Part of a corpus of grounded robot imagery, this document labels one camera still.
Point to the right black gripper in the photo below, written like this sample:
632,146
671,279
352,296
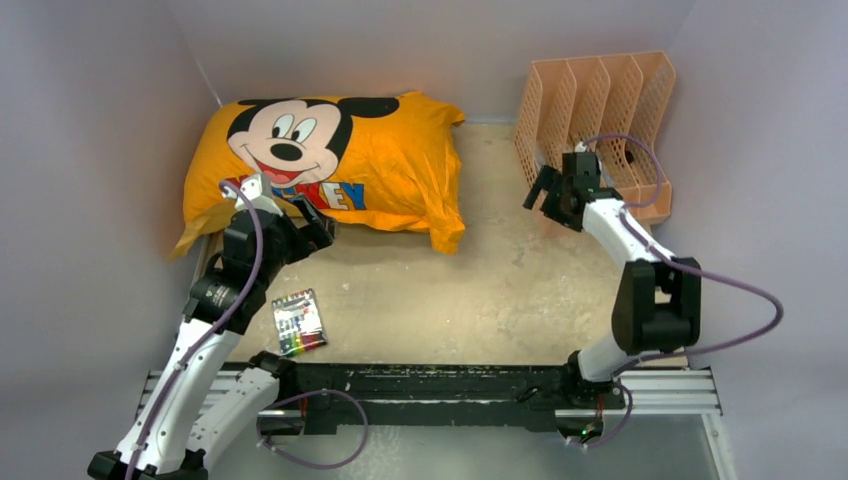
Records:
548,180

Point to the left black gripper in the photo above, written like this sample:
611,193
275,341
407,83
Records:
319,229

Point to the orange Mickey Mouse pillowcase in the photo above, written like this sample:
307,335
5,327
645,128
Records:
388,163

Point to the peach plastic file organizer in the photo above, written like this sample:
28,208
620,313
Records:
619,100

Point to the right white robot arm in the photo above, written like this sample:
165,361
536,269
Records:
657,309

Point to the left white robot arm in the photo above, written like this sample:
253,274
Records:
221,304

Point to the colourful marker pack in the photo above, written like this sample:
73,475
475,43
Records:
298,322

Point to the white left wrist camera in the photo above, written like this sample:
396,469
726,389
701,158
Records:
254,190

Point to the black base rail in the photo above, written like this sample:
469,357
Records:
318,398

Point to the aluminium frame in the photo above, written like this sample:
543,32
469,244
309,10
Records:
655,391

